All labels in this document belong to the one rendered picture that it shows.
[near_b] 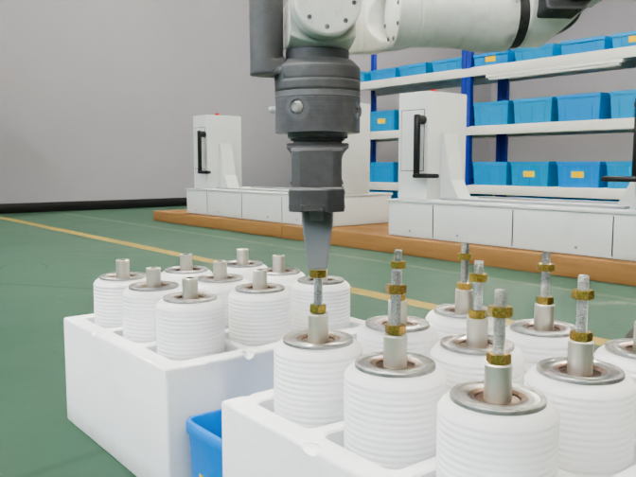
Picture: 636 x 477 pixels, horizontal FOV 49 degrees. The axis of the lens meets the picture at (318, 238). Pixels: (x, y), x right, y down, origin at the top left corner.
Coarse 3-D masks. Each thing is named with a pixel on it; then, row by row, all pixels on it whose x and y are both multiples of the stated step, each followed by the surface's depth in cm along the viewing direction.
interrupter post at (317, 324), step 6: (312, 318) 73; (318, 318) 73; (324, 318) 73; (312, 324) 73; (318, 324) 73; (324, 324) 73; (312, 330) 73; (318, 330) 73; (324, 330) 73; (312, 336) 73; (318, 336) 73; (324, 336) 73; (312, 342) 73; (318, 342) 73; (324, 342) 73
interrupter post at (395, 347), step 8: (384, 336) 64; (392, 336) 64; (400, 336) 64; (384, 344) 64; (392, 344) 64; (400, 344) 64; (384, 352) 65; (392, 352) 64; (400, 352) 64; (384, 360) 65; (392, 360) 64; (400, 360) 64; (392, 368) 64; (400, 368) 64
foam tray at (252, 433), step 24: (240, 408) 74; (264, 408) 74; (240, 432) 73; (264, 432) 70; (288, 432) 67; (312, 432) 67; (336, 432) 68; (240, 456) 74; (264, 456) 70; (288, 456) 66; (312, 456) 63; (336, 456) 62; (360, 456) 62
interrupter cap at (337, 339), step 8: (288, 336) 75; (296, 336) 75; (304, 336) 76; (328, 336) 76; (336, 336) 75; (344, 336) 75; (352, 336) 75; (288, 344) 72; (296, 344) 71; (304, 344) 71; (312, 344) 72; (320, 344) 72; (328, 344) 71; (336, 344) 71; (344, 344) 72
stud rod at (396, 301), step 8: (392, 272) 64; (400, 272) 64; (392, 280) 64; (400, 280) 64; (392, 296) 64; (400, 296) 64; (392, 304) 64; (392, 312) 64; (400, 312) 64; (392, 320) 64
